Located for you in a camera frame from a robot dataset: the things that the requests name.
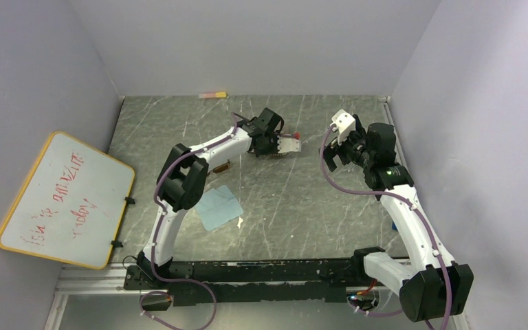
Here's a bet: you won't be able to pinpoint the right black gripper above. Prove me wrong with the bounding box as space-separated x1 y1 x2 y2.
319 124 374 171

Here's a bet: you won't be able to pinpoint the blue cleaning cloth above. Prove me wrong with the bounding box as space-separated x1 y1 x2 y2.
195 186 243 231

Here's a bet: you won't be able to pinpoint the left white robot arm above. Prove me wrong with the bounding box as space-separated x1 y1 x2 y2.
136 108 285 289

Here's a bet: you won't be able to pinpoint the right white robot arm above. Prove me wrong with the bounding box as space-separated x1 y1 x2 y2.
320 119 474 329

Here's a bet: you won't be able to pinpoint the brown tinted sunglasses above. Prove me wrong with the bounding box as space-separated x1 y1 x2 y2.
210 161 231 174

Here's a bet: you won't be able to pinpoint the pink yellow marker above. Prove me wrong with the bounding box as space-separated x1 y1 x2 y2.
199 91 228 99

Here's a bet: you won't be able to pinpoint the blue black marker pen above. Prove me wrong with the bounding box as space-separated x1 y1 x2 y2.
391 221 399 232

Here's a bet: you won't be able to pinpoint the yellow framed whiteboard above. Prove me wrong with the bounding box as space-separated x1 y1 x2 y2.
0 131 135 270

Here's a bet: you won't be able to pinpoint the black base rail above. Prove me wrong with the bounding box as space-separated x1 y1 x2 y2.
123 257 379 307

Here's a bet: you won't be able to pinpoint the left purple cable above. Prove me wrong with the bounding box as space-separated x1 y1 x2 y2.
139 111 251 330

